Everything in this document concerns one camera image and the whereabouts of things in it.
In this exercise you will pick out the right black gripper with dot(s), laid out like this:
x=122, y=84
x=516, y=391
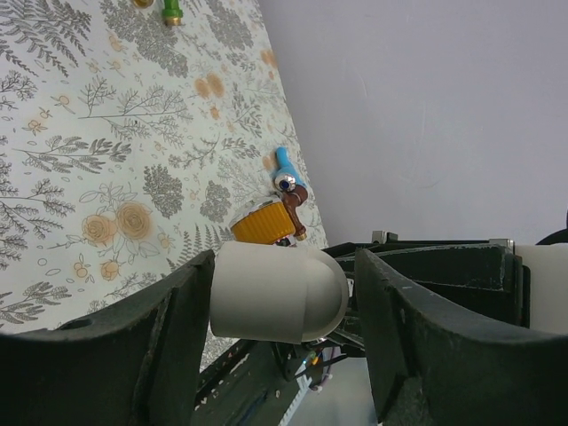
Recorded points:
x=484, y=276

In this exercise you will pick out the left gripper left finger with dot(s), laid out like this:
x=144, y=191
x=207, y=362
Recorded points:
x=135, y=362

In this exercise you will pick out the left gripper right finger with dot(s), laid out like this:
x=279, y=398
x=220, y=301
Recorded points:
x=434, y=362

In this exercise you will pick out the white pipe elbow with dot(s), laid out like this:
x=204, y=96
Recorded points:
x=276, y=294

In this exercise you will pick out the orange water faucet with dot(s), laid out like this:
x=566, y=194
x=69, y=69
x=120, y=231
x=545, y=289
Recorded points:
x=263, y=220

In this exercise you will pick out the brown water faucet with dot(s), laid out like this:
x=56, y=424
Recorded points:
x=292, y=200

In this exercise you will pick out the blue water faucet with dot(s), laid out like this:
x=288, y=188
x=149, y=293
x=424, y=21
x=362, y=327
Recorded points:
x=285, y=178

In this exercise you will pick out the green water faucet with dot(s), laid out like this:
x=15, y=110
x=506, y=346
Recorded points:
x=172, y=14

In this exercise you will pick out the floral table mat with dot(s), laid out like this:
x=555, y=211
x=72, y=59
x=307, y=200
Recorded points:
x=127, y=146

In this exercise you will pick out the white green faucet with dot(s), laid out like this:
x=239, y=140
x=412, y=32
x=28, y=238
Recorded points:
x=142, y=4

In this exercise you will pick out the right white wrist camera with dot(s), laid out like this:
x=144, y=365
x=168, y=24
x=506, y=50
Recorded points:
x=548, y=287

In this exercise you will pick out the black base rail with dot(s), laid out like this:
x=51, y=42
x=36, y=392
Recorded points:
x=252, y=383

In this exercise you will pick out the white cable duct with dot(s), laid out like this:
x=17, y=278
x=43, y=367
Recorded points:
x=303, y=384

